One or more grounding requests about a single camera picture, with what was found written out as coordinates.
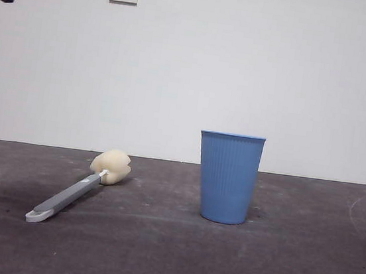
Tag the blue ribbed plastic cup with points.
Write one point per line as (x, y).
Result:
(227, 182)

